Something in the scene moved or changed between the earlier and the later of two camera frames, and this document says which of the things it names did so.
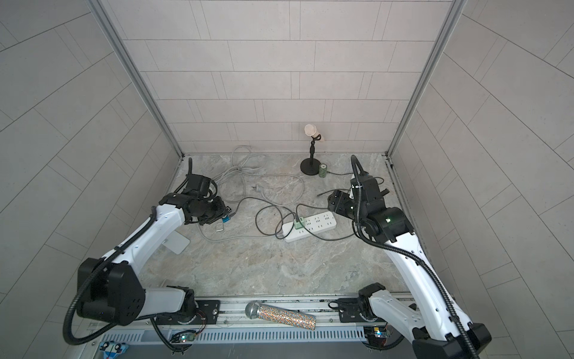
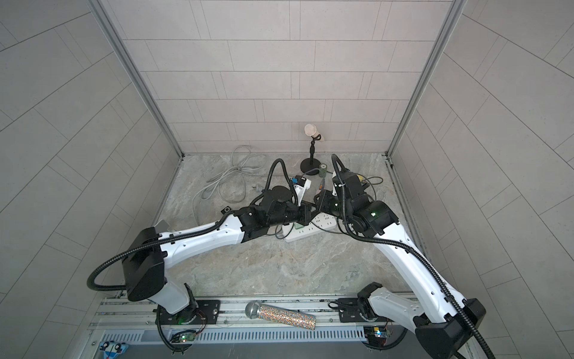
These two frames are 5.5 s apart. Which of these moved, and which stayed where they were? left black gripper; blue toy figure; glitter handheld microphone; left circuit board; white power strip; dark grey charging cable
Moved: dark grey charging cable; left black gripper
Stayed: glitter handheld microphone; white power strip; left circuit board; blue toy figure
